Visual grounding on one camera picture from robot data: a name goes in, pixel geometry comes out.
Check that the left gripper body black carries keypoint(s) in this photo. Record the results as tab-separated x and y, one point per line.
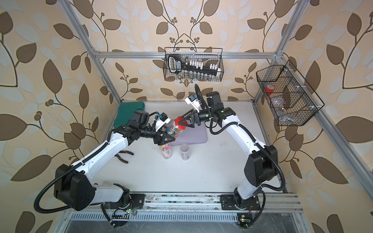
147	133

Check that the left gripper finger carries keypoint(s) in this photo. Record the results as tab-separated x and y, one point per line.
162	139
159	124

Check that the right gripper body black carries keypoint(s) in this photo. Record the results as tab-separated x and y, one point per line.
205	115

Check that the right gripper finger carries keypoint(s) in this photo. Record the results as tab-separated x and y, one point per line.
190	114
190	125

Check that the clear candy jar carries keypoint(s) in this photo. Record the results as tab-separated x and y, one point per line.
175	129

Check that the red jar lid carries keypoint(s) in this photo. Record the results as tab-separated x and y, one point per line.
180	123

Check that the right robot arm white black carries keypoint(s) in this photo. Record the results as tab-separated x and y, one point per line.
261	169

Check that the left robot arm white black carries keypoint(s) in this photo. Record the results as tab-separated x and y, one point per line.
73	184

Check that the clear jar colourful candies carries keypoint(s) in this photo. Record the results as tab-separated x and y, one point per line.
166	151

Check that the clear jar dark beads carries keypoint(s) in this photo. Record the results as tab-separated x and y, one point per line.
185	152

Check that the lilac plastic tray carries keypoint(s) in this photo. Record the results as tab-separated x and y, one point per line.
196	135

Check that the green plastic tool case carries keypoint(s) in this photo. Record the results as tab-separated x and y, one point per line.
126	111

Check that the red item in basket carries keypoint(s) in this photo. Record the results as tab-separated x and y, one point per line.
270	88

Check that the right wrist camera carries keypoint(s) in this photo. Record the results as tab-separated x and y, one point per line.
194	101

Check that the black socket set rail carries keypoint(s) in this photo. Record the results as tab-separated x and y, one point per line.
176	65

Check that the black wire basket centre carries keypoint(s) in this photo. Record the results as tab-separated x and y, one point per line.
208	56

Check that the black wire basket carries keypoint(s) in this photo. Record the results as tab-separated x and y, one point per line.
208	56
294	101

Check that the black wire basket right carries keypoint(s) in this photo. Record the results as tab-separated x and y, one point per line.
294	101

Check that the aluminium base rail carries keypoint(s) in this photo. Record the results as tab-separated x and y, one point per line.
213	202

